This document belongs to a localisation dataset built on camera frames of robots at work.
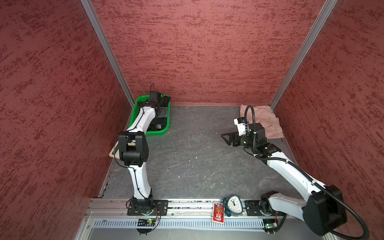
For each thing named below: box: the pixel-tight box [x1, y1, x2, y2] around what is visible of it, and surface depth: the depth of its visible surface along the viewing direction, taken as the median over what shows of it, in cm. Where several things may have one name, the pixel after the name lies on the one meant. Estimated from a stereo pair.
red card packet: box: [212, 201, 225, 224], surface depth 72 cm
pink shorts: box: [240, 104, 284, 139], surface depth 108 cm
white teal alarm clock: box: [222, 195, 244, 217], surface depth 73 cm
